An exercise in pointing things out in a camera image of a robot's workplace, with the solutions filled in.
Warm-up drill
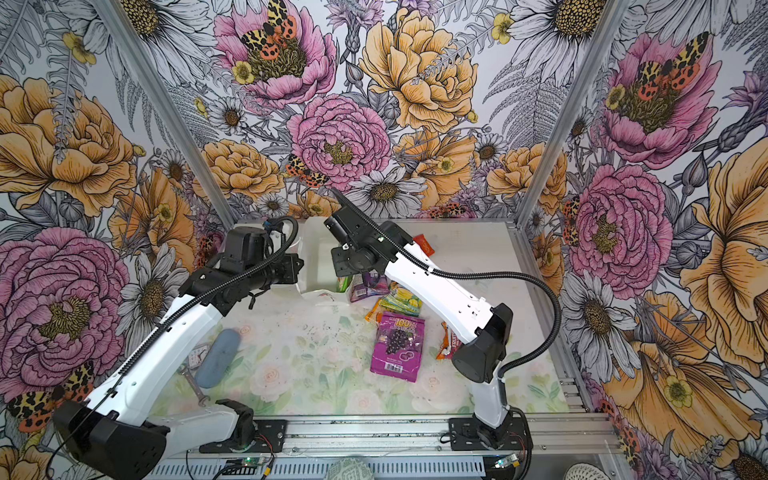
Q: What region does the white paper bag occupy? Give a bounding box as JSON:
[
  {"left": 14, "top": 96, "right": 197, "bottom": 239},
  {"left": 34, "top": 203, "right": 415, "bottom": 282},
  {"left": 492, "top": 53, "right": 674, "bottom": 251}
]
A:
[{"left": 297, "top": 217, "right": 349, "bottom": 305}]

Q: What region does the small white clock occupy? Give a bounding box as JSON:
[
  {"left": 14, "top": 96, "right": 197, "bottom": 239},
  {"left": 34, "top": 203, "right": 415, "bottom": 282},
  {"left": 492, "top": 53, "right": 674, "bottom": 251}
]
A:
[{"left": 186, "top": 343, "right": 211, "bottom": 370}]

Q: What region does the purple grape candy pouch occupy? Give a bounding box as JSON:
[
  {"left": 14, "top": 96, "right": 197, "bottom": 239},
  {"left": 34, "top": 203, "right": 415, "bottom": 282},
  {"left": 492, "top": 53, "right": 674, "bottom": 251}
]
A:
[{"left": 370, "top": 312, "right": 425, "bottom": 383}]

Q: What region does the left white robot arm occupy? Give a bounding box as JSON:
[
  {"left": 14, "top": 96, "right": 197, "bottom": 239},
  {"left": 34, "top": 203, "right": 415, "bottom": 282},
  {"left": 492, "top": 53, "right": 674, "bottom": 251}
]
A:
[{"left": 52, "top": 216, "right": 303, "bottom": 479}]

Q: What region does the small purple snack bag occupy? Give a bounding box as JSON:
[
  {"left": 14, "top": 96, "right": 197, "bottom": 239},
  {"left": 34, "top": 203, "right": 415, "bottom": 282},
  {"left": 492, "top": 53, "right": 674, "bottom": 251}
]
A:
[{"left": 348, "top": 271, "right": 390, "bottom": 303}]

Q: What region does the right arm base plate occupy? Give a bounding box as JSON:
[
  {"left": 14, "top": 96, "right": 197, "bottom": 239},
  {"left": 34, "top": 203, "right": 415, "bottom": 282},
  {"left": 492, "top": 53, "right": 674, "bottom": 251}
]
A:
[{"left": 448, "top": 417, "right": 533, "bottom": 452}]

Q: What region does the red orange snack packet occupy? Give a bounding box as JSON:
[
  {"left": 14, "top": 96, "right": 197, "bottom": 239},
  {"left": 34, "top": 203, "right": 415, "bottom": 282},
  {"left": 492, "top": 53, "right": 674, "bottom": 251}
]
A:
[{"left": 436, "top": 322, "right": 463, "bottom": 360}]

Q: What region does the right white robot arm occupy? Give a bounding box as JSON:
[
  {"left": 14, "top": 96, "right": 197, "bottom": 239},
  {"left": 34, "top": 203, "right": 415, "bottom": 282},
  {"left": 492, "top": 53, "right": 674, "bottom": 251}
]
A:
[{"left": 325, "top": 189, "right": 562, "bottom": 449}]

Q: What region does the green yellow candy packet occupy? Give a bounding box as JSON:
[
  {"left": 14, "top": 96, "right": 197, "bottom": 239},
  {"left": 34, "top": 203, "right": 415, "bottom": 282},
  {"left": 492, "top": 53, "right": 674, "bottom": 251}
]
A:
[{"left": 379, "top": 282, "right": 422, "bottom": 317}]

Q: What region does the metal wrench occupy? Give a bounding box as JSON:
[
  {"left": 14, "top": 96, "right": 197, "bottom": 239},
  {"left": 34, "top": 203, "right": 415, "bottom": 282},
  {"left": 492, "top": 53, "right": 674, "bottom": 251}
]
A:
[{"left": 179, "top": 365, "right": 209, "bottom": 407}]

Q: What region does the grey oval case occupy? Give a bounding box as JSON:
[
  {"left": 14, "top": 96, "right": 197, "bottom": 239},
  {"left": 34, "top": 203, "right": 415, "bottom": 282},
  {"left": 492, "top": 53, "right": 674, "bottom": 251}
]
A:
[{"left": 195, "top": 329, "right": 241, "bottom": 389}]

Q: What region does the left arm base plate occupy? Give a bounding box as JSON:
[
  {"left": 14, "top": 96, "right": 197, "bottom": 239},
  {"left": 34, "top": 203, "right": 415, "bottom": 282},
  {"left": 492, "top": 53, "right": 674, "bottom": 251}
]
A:
[{"left": 198, "top": 419, "right": 288, "bottom": 454}]

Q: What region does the aluminium front rail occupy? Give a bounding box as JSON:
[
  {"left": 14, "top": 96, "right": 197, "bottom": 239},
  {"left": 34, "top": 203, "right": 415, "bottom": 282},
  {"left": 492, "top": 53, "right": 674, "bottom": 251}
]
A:
[{"left": 131, "top": 413, "right": 622, "bottom": 460}]

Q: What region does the floral table mat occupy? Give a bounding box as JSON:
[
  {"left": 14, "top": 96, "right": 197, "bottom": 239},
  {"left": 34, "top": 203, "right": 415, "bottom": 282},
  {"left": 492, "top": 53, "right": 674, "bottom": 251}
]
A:
[{"left": 152, "top": 281, "right": 570, "bottom": 416}]

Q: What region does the small red sachet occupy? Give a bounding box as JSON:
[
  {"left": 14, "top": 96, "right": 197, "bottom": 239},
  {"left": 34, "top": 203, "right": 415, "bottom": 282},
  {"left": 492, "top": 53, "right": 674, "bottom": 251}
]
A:
[{"left": 413, "top": 234, "right": 435, "bottom": 257}]

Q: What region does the green chips bag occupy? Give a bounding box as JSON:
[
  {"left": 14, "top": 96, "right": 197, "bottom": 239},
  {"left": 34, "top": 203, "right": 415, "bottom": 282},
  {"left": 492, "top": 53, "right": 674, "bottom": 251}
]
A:
[{"left": 336, "top": 276, "right": 354, "bottom": 293}]

